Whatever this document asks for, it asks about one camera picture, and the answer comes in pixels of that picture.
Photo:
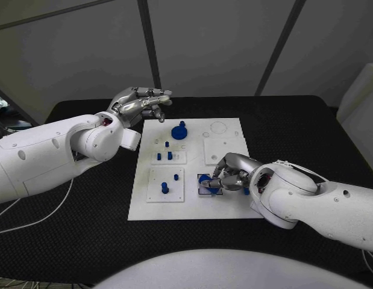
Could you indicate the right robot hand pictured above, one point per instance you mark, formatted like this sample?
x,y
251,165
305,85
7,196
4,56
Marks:
x,y
237,169

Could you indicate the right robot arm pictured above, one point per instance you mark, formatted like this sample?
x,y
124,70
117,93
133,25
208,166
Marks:
x,y
322,203

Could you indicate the blue gear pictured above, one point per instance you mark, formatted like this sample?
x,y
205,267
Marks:
x,y
179,132

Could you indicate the blue block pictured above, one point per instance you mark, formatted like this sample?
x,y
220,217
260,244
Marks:
x,y
212,191

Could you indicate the blue tall plug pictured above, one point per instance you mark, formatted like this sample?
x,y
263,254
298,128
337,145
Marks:
x,y
169,155

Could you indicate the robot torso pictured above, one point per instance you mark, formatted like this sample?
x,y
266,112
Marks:
x,y
234,269

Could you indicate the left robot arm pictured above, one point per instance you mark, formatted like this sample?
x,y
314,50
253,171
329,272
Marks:
x,y
36,155

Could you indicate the blue long cylinder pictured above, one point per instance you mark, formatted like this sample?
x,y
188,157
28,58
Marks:
x,y
163,187

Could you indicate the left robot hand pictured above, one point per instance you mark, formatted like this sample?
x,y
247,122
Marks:
x,y
133,106

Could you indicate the white task board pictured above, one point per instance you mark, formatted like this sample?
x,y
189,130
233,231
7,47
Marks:
x,y
166,203

